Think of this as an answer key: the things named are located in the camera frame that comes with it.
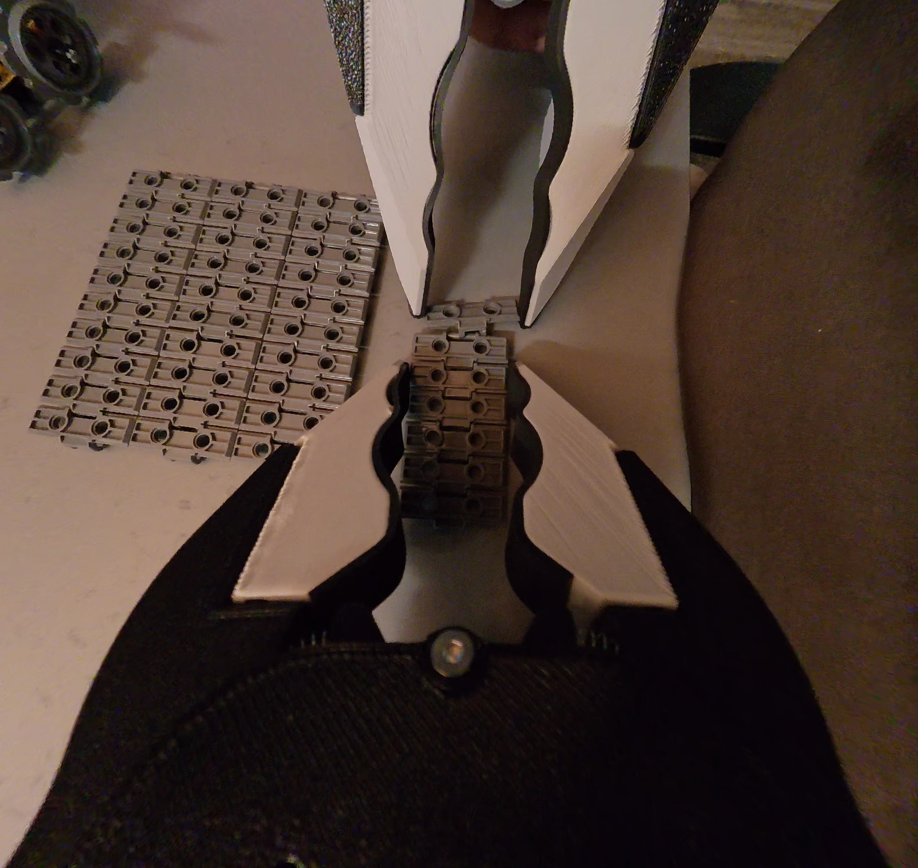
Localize black mesh chair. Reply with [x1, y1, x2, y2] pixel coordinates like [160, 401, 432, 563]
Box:
[688, 61, 781, 159]

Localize yellow black toy vehicle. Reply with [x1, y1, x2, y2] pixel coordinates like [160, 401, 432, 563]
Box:
[0, 0, 107, 182]

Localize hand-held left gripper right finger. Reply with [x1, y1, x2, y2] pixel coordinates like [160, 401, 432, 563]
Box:
[505, 361, 680, 631]

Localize strip of joined track links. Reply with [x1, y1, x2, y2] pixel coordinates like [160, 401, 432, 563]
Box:
[398, 330, 512, 529]

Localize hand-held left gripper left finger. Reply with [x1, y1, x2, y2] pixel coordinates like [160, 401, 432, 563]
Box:
[231, 361, 411, 604]

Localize person's right hand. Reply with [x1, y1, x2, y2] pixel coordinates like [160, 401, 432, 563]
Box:
[472, 0, 555, 53]

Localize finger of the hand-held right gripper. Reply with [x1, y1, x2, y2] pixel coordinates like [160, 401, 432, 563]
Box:
[518, 0, 680, 329]
[355, 0, 476, 318]

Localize mat of joined track links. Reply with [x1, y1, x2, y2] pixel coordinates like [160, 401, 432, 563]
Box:
[30, 169, 386, 466]

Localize dark grey plastic track link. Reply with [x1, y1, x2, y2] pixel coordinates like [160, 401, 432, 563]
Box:
[428, 297, 520, 333]

